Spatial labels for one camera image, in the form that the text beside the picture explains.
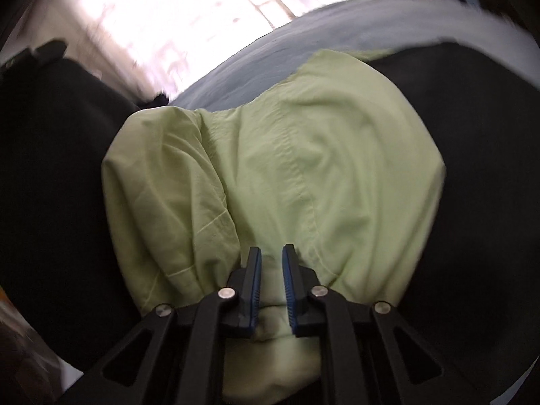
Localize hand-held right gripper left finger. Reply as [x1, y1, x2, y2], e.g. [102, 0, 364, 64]
[61, 246, 263, 405]

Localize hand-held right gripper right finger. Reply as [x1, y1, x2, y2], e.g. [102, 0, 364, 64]
[282, 243, 479, 405]

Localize green and black hooded jacket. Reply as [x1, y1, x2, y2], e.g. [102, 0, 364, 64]
[0, 44, 540, 405]

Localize bed with blue fleece sheet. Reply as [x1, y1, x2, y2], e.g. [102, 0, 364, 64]
[169, 0, 519, 110]

